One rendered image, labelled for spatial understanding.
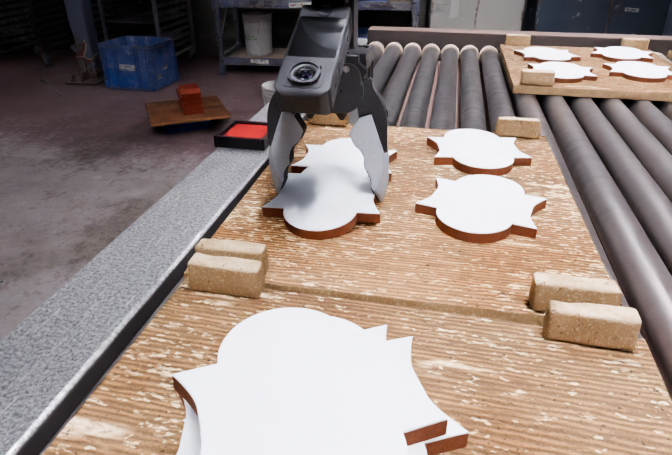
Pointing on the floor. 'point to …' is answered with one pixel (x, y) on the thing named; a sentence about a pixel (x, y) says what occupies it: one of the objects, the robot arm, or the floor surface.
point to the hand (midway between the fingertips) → (327, 193)
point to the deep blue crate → (139, 62)
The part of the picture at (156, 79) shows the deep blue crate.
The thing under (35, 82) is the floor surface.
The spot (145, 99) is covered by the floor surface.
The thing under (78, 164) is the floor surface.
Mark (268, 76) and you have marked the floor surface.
